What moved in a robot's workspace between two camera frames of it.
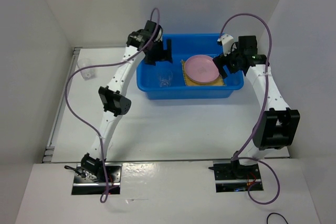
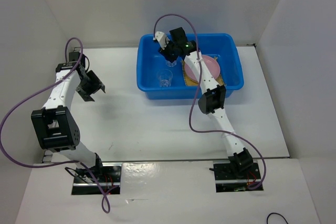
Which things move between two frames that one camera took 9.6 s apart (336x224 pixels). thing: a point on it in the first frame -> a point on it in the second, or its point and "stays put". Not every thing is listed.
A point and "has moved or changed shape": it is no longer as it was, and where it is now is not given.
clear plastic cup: x=89 y=73 has moved or changed shape
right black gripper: x=221 y=61 -> x=164 y=52
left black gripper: x=164 y=54 -> x=96 y=84
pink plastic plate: x=201 y=69 stays put
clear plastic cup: x=165 y=77 stays put
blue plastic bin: x=166 y=81 stays put
